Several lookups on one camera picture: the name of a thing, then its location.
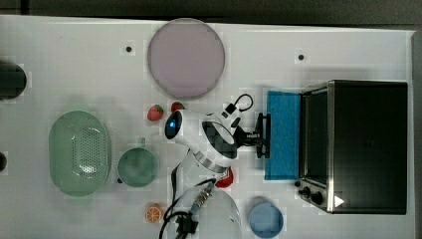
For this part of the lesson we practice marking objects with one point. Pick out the blue bowl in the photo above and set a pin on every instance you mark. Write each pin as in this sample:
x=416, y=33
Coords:
x=265, y=219

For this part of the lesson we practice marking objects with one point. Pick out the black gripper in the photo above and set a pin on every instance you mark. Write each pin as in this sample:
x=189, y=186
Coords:
x=243, y=138

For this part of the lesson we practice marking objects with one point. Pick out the dark red toy strawberry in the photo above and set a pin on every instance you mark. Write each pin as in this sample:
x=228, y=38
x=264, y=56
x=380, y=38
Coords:
x=176, y=106

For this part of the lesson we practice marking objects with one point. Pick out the toy orange slice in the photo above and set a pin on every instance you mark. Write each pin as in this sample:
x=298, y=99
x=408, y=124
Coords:
x=153, y=213

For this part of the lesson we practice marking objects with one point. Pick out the purple round plate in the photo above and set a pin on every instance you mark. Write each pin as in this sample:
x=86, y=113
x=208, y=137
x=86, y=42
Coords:
x=186, y=57

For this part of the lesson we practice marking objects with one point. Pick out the light red toy strawberry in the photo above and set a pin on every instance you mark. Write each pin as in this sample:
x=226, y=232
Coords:
x=155, y=113

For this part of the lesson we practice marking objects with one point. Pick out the black toaster oven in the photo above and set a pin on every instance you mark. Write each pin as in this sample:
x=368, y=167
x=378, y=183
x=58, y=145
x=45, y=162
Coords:
x=354, y=147

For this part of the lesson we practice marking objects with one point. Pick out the green perforated colander basket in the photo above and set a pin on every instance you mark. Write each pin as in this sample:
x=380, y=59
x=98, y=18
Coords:
x=79, y=153

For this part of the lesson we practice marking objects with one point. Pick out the oven door with black handle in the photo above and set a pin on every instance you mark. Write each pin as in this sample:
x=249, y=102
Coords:
x=284, y=110

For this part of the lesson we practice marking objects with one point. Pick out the green mug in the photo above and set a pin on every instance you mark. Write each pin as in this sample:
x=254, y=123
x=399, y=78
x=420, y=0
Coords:
x=138, y=166

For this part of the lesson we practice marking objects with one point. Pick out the red ketchup bottle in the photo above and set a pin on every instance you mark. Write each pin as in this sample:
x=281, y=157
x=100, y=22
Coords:
x=226, y=180

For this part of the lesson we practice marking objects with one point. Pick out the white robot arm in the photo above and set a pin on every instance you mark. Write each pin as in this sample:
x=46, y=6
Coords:
x=199, y=209

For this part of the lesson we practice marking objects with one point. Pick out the black cylinder post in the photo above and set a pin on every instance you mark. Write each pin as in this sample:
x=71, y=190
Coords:
x=13, y=81

